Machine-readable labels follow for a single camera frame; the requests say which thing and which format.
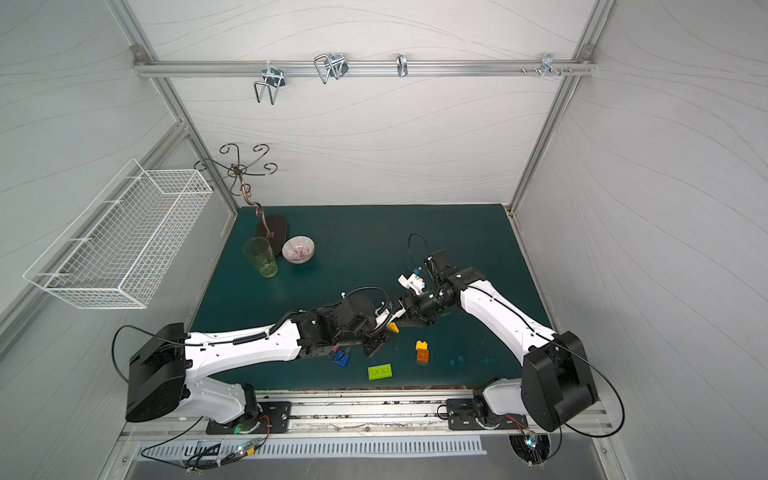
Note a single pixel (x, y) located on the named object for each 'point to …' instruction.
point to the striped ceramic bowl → (298, 249)
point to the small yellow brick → (393, 326)
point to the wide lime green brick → (380, 371)
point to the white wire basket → (116, 249)
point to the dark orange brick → (423, 355)
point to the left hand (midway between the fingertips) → (394, 332)
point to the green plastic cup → (259, 249)
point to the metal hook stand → (271, 227)
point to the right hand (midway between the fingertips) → (394, 321)
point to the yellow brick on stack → (421, 345)
